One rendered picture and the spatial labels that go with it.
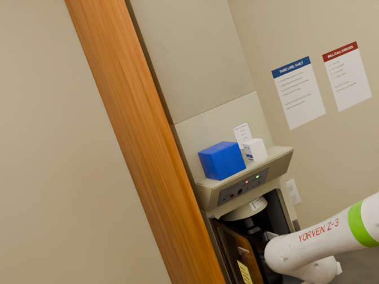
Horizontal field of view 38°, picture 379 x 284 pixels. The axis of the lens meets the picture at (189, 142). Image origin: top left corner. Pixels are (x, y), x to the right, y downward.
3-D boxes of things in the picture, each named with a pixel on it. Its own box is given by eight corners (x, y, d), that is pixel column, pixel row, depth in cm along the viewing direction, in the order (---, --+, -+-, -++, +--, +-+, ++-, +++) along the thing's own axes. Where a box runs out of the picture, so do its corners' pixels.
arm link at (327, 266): (338, 294, 159) (349, 257, 160) (305, 283, 154) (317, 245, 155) (309, 281, 172) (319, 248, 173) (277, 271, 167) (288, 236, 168)
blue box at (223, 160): (206, 178, 176) (197, 152, 175) (231, 166, 180) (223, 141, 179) (220, 181, 167) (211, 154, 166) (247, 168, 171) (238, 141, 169)
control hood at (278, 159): (204, 211, 177) (194, 183, 176) (283, 172, 190) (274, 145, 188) (220, 217, 167) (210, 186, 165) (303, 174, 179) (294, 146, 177)
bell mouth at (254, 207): (211, 216, 200) (206, 203, 199) (251, 196, 206) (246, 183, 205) (235, 224, 184) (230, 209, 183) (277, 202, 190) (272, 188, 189)
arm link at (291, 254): (383, 253, 133) (380, 211, 139) (348, 240, 129) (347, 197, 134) (286, 282, 161) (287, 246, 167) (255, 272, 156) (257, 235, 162)
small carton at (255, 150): (247, 160, 180) (242, 143, 179) (260, 154, 181) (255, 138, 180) (254, 162, 175) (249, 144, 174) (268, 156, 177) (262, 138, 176)
